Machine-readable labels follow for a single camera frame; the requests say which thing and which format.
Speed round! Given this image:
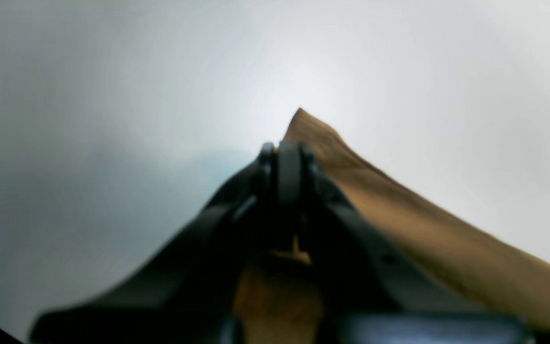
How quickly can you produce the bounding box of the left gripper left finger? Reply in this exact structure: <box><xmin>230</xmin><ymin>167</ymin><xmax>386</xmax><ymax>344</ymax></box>
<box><xmin>29</xmin><ymin>143</ymin><xmax>276</xmax><ymax>344</ymax></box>

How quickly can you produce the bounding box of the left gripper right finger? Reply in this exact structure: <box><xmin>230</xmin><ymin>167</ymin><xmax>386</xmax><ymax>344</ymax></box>
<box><xmin>285</xmin><ymin>142</ymin><xmax>533</xmax><ymax>344</ymax></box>

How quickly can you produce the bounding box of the brown t-shirt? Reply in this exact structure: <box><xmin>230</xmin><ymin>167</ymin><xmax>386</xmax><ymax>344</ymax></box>
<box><xmin>233</xmin><ymin>108</ymin><xmax>550</xmax><ymax>344</ymax></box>

